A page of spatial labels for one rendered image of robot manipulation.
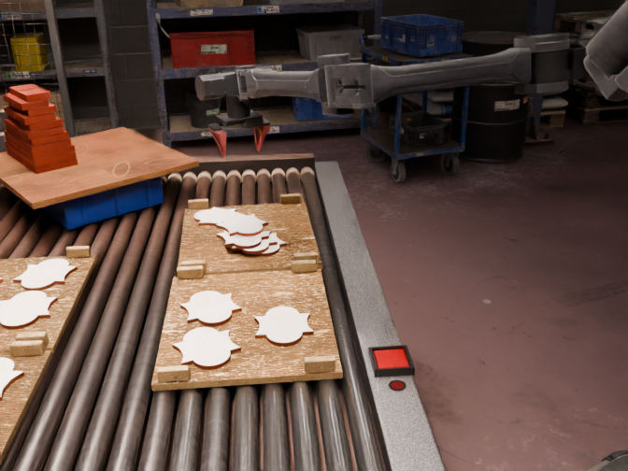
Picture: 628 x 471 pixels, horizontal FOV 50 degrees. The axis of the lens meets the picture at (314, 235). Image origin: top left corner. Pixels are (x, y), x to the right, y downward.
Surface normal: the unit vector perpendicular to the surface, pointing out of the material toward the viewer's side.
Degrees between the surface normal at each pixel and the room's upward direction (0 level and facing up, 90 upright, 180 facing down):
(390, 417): 0
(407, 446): 0
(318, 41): 96
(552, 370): 0
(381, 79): 81
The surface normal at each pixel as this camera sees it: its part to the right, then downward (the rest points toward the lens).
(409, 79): 0.22, 0.26
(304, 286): -0.01, -0.90
